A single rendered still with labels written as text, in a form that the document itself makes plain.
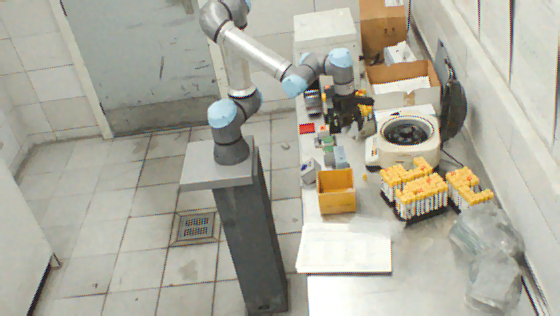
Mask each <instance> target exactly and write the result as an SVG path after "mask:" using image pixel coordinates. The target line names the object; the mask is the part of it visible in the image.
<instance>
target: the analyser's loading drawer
mask: <svg viewBox="0 0 560 316"><path fill-rule="evenodd" d="M305 98H306V108H307V114H312V113H319V112H321V99H320V92H319V85H314V86H309V87H308V89H307V90H305Z"/></svg>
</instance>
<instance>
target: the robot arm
mask: <svg viewBox="0 0 560 316"><path fill-rule="evenodd" d="M251 7H252V6H251V1H250V0H211V1H209V2H205V4H204V5H203V7H202V8H201V9H200V11H199V17H198V20H199V25H200V26H201V29H202V31H204V34H205V35H206V36H207V37H209V38H210V40H211V41H212V42H215V43H216V44H217V45H224V51H225V56H226V61H227V66H228V78H229V83H230V85H229V86H228V99H222V100H220V102H218V101H217V102H215V103H213V104H212V105H211V106H210V107H209V110H208V121H209V125H210V128H211V132H212V135H213V139H214V142H215V144H214V151H213V156H214V159H215V162H216V163H217V164H221V165H226V166H229V165H234V164H240V163H241V162H243V161H245V160H246V158H248V157H249V155H250V148H249V145H248V144H247V143H246V140H245V139H244V138H243V136H242V133H241V129H240V127H241V126H242V125H243V124H244V123H245V122H246V121H247V120H248V119H249V118H250V117H251V116H252V115H254V114H256V113H257V112H258V110H259V108H260V107H261V106H262V103H263V96H262V94H261V92H260V91H259V88H258V87H256V86H255V84H253V83H252V82H251V76H250V69H249V63H248V61H249V62H251V63H252V64H253V65H254V66H257V67H259V69H261V70H262V71H264V72H266V73H267V74H269V75H270V76H271V77H272V78H275V79H277V81H279V82H281V83H282V88H283V91H284V92H285V94H286V95H288V96H291V97H296V96H300V95H301V94H302V93H303V92H304V91H305V90H307V89H308V87H309V86H310V85H311V84H313V83H314V82H315V80H316V79H317V78H319V77H320V76H332V77H333V86H334V91H335V94H333V95H332V102H333V108H331V110H332V115H333V111H335V112H336V116H334V117H333V121H334V120H336V119H337V120H339V121H340V125H341V126H343V128H342V129H341V133H347V137H352V136H353V137H354V139H358V137H359V135H360V133H361V131H362V129H363V124H364V122H363V118H362V113H361V110H360V108H359V107H358V104H359V105H365V106H373V105H374V103H375V100H374V99H372V97H369V96H358V95H356V85H355V79H354V72H353V66H352V59H351V52H350V50H349V49H347V48H335V49H333V50H332V51H331V52H330V53H329V54H315V53H305V54H302V56H301V59H300V60H299V66H298V67H297V66H295V65H293V64H292V63H290V61H288V60H285V59H284V58H283V57H281V56H280V55H278V54H276V53H275V52H273V51H272V50H271V49H270V48H267V47H265V45H263V44H261V43H260V42H258V41H256V40H255V39H253V37H251V36H248V35H247V34H246V33H245V31H244V30H245V29H246V28H247V14H248V13H250V11H251Z"/></svg>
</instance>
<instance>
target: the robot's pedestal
mask: <svg viewBox="0 0 560 316"><path fill-rule="evenodd" d="M212 193H213V195H214V199H215V204H216V207H217V210H218V213H219V216H220V219H221V225H222V228H223V231H224V234H225V237H226V240H227V243H228V249H229V252H230V255H231V258H232V261H233V263H234V269H235V273H236V275H237V279H238V281H239V285H240V287H241V293H242V296H243V299H244V302H245V305H246V308H247V315H263V314H271V313H279V312H287V311H288V289H287V279H286V274H285V271H284V262H283V259H282V255H281V250H280V247H279V243H278V238H277V231H276V226H275V223H274V219H273V214H272V211H271V203H270V199H269V195H268V191H267V187H266V183H265V175H264V170H263V167H262V163H261V158H260V155H259V151H258V146H254V167H253V184H246V185H240V186H233V187H227V188H220V189H212Z"/></svg>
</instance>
